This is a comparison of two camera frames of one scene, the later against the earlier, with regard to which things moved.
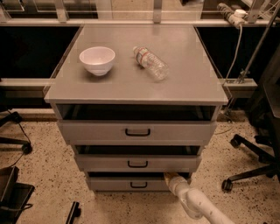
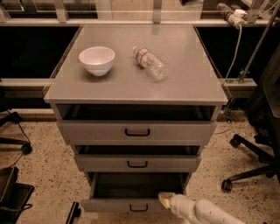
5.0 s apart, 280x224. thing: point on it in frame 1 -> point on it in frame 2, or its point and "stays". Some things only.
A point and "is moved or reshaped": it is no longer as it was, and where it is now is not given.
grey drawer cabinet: x=138 y=103 stays
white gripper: x=176 y=182 -> x=178 y=202
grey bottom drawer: x=129 y=181 is moved or reshaped
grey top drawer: x=136 y=132 stays
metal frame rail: x=24 y=87 stays
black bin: x=14 y=196 stays
